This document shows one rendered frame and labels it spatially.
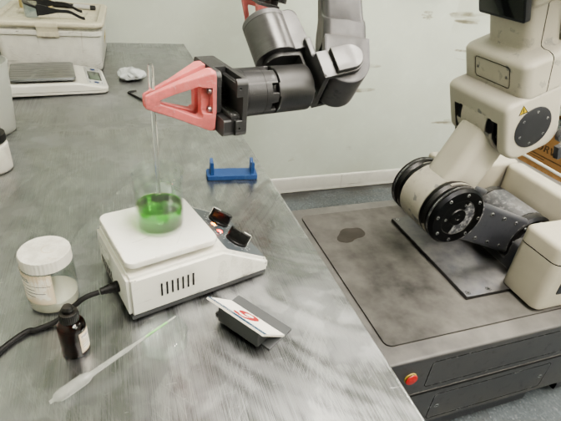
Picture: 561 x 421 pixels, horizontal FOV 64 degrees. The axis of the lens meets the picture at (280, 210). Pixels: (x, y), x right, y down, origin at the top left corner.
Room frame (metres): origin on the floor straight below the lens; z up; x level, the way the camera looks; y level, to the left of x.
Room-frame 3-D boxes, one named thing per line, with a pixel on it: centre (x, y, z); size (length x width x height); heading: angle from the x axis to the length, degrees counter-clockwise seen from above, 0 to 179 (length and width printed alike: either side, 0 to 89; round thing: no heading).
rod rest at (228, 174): (0.80, 0.10, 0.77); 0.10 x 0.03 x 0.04; 106
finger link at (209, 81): (0.50, 0.12, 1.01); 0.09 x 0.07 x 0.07; 123
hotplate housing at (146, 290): (0.49, 0.14, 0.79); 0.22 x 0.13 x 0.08; 127
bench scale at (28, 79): (1.23, 0.66, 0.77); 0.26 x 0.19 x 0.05; 118
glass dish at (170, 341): (0.36, 0.12, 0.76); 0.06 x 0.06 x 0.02
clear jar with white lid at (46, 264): (0.42, 0.28, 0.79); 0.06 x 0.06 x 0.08
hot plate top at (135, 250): (0.48, 0.16, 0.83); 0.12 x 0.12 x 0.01; 37
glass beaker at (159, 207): (0.48, 0.15, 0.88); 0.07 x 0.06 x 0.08; 42
